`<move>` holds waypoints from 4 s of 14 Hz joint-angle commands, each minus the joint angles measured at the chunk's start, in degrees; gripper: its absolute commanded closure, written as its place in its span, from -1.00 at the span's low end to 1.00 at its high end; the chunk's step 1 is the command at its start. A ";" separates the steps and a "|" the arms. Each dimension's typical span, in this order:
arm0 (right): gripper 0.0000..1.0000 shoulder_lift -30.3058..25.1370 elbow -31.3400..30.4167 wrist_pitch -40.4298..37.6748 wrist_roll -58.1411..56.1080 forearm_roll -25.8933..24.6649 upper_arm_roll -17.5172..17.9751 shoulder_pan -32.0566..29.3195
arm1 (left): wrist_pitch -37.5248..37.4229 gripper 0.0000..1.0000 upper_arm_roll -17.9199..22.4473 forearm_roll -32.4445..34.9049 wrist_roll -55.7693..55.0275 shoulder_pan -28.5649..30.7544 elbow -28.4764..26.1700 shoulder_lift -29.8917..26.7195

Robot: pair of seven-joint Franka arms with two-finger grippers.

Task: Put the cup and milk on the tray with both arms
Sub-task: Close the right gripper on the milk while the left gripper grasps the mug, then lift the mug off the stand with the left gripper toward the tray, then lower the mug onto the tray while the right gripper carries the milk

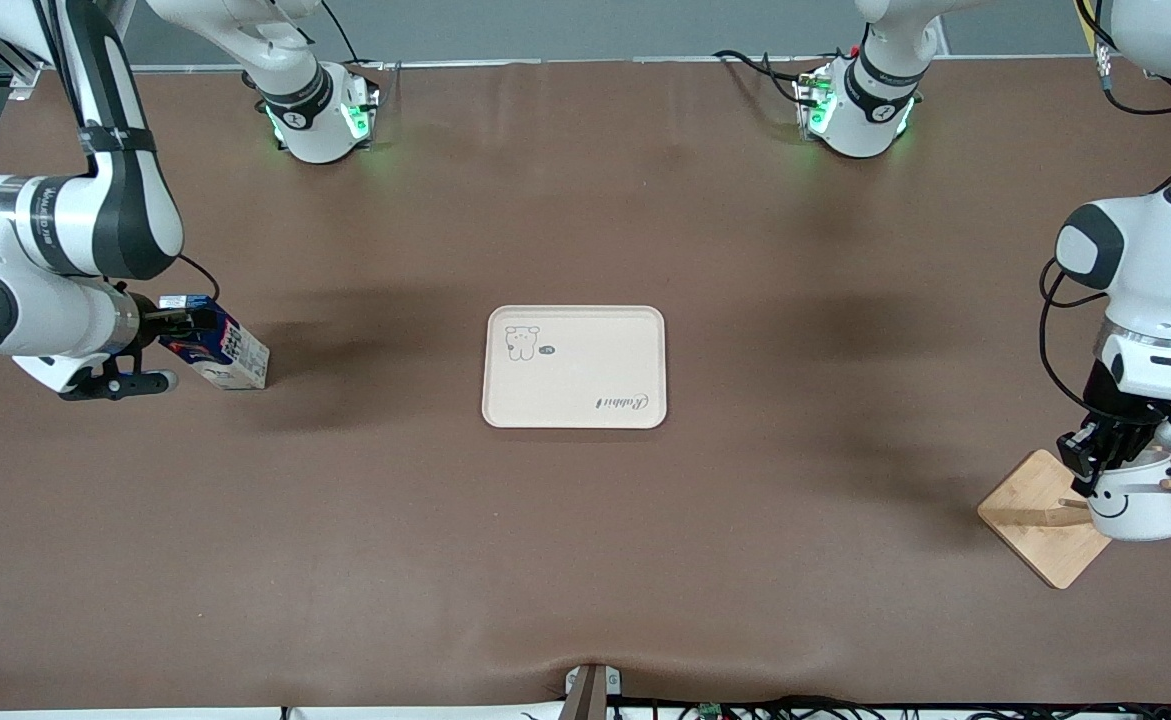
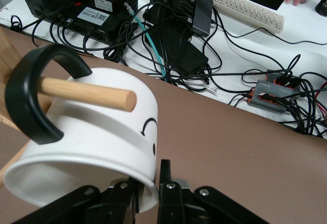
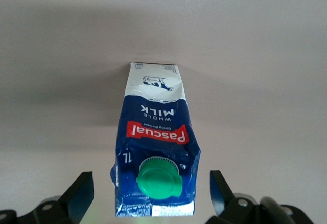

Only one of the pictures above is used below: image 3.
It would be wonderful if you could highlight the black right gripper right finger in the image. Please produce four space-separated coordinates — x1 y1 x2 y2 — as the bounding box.
206 170 311 224

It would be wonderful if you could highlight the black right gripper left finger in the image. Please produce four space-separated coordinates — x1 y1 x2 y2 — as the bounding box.
0 171 95 224

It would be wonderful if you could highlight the blue white milk carton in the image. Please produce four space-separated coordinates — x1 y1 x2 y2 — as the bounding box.
109 62 202 218

